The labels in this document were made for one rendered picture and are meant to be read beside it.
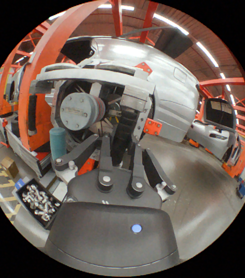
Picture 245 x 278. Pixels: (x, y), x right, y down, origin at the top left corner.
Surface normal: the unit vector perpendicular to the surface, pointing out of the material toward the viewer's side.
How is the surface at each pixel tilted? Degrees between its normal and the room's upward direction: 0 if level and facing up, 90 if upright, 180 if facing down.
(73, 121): 90
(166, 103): 90
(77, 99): 90
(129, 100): 90
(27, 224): 0
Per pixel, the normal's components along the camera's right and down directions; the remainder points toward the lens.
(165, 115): -0.03, 0.34
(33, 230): 0.28, -0.90
